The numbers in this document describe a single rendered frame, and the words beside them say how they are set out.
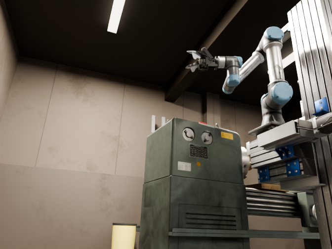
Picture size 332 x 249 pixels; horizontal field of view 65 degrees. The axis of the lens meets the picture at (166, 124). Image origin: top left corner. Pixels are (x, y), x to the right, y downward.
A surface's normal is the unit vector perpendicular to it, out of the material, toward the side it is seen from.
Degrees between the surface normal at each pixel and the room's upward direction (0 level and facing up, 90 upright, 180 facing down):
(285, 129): 90
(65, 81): 90
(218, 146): 90
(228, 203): 90
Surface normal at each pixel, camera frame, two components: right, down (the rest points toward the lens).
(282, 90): -0.03, -0.23
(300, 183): -0.94, -0.15
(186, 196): 0.44, -0.30
